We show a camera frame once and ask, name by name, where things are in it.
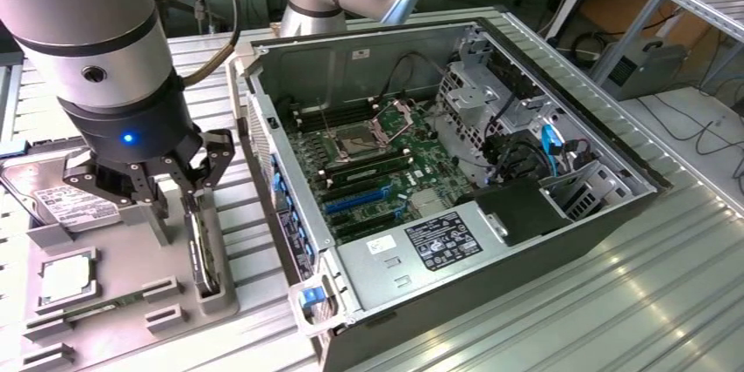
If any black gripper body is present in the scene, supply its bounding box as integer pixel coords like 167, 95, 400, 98
58, 75, 204, 169

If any Nvidia graphics card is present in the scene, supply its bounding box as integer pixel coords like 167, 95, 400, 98
184, 195, 226, 300

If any hard disk drive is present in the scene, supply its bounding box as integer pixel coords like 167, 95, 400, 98
0, 157, 124, 233

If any grey plastic parts rack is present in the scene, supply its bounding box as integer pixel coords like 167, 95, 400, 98
16, 166, 240, 372

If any blue plastic disk carrier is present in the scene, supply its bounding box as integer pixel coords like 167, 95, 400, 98
0, 139, 83, 160

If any CPU chip with silver lid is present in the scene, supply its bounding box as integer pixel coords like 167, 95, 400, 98
39, 255, 95, 304

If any CPU socket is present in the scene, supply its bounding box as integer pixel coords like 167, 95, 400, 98
330, 125, 390, 160

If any blue expansion slot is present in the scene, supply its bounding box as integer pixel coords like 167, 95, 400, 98
323, 186, 394, 217

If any installed RAM stick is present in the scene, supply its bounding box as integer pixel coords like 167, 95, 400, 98
324, 158, 414, 186

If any green loose RAM stick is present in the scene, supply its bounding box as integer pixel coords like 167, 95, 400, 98
59, 292, 146, 317

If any metal socket cover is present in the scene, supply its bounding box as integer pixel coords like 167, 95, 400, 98
368, 98, 424, 139

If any blue case latch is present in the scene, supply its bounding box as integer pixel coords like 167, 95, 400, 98
298, 286, 326, 307

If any green motherboard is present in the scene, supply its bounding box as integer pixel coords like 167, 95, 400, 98
283, 96, 486, 247

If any silver chipset heatsink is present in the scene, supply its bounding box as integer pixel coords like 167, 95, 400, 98
408, 191, 450, 217

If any grey power supply unit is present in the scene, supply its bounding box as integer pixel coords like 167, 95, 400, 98
335, 209, 508, 313

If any perforated metal drive cage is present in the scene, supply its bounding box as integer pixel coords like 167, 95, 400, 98
434, 59, 560, 165

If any black fan shroud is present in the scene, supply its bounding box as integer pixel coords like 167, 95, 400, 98
455, 179, 576, 247

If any open black PC case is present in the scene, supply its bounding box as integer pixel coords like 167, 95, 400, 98
223, 5, 671, 372

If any metal disk bay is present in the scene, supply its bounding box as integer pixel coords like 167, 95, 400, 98
536, 161, 624, 221

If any grey equipment box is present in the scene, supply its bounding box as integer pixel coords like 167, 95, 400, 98
603, 39, 692, 102

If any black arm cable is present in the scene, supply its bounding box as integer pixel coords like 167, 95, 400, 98
179, 0, 240, 85

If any black looped case wire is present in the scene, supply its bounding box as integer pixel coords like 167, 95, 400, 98
376, 51, 454, 104

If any blue SATA wire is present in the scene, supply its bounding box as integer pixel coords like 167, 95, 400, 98
539, 125, 564, 178

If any black table cable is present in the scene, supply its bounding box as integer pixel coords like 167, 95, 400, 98
635, 96, 744, 156

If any aluminium frame rack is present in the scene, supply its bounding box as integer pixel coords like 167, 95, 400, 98
591, 0, 744, 95

